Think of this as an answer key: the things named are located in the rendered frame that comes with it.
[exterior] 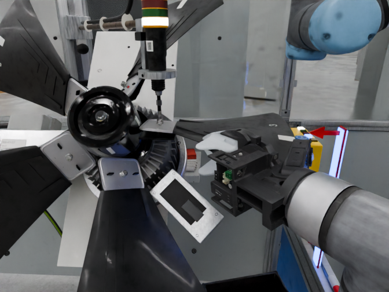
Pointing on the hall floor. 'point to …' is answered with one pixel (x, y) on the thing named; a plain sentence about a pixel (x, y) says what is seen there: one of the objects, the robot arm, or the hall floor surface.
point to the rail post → (274, 249)
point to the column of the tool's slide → (62, 8)
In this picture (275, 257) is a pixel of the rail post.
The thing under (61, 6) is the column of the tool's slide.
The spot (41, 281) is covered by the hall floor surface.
